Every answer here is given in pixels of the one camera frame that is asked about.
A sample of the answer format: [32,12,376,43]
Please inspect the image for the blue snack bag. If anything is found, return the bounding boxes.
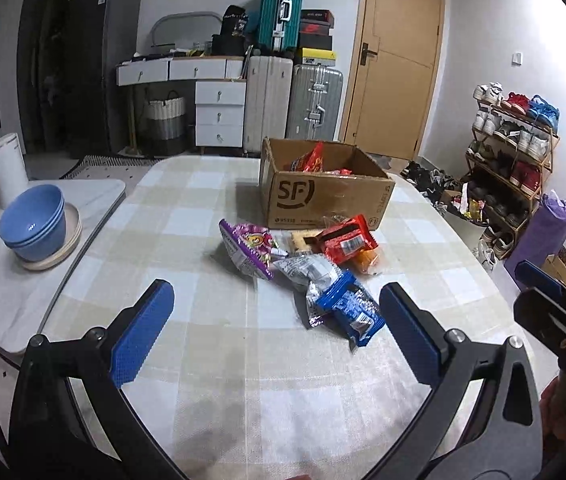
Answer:
[317,271,385,348]

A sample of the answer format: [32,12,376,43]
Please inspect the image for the red snack bag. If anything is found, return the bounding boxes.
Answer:
[315,214,377,266]

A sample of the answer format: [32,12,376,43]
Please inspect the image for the purple snack bag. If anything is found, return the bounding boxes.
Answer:
[218,219,289,281]

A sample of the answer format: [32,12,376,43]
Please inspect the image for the small cardboard box on floor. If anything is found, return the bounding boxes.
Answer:
[541,247,566,286]

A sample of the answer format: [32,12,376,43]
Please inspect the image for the white trash bin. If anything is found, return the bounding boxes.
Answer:
[442,181,487,226]

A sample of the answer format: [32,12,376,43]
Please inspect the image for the wooden shoe rack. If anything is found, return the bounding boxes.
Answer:
[466,82,560,260]

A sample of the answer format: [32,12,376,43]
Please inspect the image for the white side table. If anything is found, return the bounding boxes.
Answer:
[0,179,126,356]

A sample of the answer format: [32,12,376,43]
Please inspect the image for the orange snack bag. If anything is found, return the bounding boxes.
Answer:
[351,249,383,275]

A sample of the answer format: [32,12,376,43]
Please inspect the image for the checked tablecloth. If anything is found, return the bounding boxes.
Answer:
[36,154,535,480]

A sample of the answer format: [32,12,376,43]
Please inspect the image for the beige plate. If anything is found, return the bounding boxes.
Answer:
[17,203,82,272]

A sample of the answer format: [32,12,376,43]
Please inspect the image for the blue bowl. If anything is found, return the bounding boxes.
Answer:
[0,184,66,262]

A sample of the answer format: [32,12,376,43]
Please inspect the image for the silver grey snack bag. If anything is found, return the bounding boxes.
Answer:
[273,254,343,328]

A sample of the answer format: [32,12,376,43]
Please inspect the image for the yellow cracker pack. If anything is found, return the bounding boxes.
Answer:
[285,230,320,255]

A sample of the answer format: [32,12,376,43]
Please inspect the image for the red snack bags in box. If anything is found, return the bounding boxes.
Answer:
[285,141,353,176]

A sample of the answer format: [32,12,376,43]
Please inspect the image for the brown SF cardboard box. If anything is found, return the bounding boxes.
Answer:
[259,138,395,230]

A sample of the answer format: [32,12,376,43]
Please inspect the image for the wooden door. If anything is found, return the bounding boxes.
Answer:
[339,0,445,160]

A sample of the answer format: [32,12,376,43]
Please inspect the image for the silver suitcase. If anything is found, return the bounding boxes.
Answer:
[285,64,343,141]

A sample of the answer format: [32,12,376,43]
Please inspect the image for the woven laundry basket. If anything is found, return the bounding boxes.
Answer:
[142,90,187,156]

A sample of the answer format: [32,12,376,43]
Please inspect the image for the beige suitcase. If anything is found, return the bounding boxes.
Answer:
[243,56,293,154]

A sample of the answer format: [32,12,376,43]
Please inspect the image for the stacked shoe boxes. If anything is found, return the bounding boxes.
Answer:
[296,9,336,67]

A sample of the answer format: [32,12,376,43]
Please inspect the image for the white drawer desk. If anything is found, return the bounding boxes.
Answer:
[117,56,246,156]

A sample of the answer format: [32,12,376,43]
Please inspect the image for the teal suitcase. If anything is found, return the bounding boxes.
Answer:
[257,0,303,52]

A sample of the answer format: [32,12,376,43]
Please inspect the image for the black bag on desk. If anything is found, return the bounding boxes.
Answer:
[211,4,248,56]

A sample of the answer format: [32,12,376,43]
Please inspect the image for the black refrigerator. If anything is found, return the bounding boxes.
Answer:
[64,0,141,157]

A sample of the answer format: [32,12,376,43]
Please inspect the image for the oval grey mirror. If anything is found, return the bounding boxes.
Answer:
[149,12,222,51]

